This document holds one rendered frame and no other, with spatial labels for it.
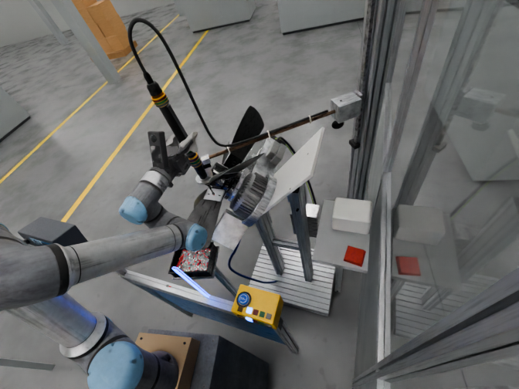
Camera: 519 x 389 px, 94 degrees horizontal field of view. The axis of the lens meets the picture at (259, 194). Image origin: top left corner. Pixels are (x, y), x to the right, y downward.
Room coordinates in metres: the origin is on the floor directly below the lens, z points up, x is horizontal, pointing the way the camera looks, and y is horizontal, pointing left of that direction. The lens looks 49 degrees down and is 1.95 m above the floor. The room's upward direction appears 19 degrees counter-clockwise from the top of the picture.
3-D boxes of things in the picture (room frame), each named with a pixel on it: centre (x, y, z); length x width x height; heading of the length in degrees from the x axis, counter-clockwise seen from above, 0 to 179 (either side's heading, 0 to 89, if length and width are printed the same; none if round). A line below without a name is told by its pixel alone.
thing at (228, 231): (0.70, 0.19, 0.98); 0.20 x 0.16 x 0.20; 58
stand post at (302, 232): (0.69, -0.16, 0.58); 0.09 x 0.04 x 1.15; 148
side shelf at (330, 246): (0.56, -0.33, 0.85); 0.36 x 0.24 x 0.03; 148
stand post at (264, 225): (0.82, 0.03, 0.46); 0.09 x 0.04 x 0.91; 148
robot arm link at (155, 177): (0.60, 0.29, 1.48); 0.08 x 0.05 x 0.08; 58
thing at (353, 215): (0.61, -0.40, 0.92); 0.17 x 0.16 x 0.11; 58
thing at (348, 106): (0.79, -0.43, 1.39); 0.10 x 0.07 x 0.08; 93
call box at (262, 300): (0.30, 0.14, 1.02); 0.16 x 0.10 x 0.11; 58
